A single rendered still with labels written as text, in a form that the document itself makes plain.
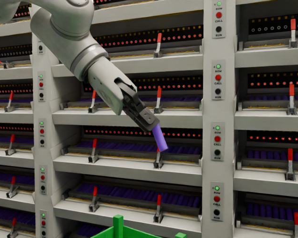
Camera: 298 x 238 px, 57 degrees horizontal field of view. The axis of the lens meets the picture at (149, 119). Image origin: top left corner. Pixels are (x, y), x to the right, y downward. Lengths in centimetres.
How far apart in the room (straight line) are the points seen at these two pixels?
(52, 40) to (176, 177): 59
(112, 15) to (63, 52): 50
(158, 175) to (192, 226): 20
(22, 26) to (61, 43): 74
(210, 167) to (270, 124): 22
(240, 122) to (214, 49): 24
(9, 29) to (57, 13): 83
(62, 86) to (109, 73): 69
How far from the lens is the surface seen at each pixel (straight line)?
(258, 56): 89
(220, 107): 88
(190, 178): 93
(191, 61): 92
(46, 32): 62
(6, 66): 138
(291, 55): 90
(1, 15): 65
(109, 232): 74
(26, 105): 136
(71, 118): 111
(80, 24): 56
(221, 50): 90
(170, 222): 102
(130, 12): 103
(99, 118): 104
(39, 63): 122
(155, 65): 95
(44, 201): 126
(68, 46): 59
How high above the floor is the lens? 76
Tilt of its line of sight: 2 degrees down
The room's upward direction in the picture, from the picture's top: straight up
